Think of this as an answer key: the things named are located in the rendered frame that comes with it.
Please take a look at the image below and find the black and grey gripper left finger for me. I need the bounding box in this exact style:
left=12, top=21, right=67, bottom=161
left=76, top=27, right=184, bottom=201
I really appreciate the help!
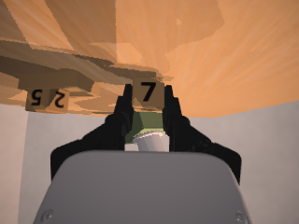
left=50, top=84, right=135, bottom=181

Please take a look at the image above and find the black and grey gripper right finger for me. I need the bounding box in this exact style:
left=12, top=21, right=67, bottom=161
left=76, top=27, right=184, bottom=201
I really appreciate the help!
left=162, top=85, right=242, bottom=185

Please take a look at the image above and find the wooden tray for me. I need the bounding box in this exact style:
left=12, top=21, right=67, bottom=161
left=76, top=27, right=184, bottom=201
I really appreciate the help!
left=18, top=71, right=100, bottom=97

